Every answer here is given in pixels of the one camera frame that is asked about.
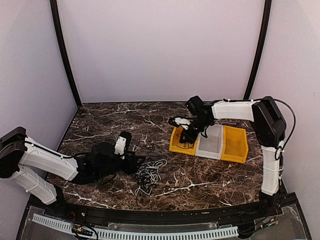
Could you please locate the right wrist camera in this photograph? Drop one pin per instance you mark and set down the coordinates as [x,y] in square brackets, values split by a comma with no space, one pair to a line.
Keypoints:
[179,121]

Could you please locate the black front rail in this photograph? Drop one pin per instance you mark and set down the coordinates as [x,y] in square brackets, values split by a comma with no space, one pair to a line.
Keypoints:
[97,216]

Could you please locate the left yellow plastic bin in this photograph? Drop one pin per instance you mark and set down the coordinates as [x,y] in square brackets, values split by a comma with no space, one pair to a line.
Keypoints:
[176,147]

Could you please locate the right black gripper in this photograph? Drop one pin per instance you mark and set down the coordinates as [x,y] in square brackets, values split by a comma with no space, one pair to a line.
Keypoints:
[190,138]

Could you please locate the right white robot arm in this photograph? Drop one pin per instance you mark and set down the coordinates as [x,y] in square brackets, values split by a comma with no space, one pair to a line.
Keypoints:
[267,122]

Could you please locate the left black frame post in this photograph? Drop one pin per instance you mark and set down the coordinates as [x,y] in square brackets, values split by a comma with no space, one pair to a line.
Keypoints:
[63,52]

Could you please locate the right black frame post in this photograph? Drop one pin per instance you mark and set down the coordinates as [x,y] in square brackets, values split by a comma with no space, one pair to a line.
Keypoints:
[259,49]

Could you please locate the yellow plastic bin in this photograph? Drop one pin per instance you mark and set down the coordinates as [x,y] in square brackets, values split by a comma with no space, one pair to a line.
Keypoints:
[235,146]
[176,147]

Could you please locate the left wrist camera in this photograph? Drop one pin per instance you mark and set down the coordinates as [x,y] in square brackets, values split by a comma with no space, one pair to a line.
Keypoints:
[122,144]

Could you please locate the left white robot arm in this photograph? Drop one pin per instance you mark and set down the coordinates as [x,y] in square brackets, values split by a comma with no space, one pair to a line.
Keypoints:
[19,153]

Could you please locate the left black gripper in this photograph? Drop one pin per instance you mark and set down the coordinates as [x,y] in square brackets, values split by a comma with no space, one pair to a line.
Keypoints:
[131,166]

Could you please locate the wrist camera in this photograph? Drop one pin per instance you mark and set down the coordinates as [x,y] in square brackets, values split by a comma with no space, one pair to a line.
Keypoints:
[179,121]
[122,144]

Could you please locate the white slotted cable duct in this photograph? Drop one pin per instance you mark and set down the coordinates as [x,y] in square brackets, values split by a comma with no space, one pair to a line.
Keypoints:
[122,231]

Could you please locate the right yellow plastic bin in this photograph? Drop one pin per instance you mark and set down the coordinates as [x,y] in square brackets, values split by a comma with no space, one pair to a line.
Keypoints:
[235,146]

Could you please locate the white plastic bin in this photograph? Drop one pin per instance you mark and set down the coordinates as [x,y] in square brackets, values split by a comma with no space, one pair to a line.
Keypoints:
[212,146]

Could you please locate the black frame post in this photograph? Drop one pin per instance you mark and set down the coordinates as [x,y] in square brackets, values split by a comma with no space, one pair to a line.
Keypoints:
[63,52]
[259,49]

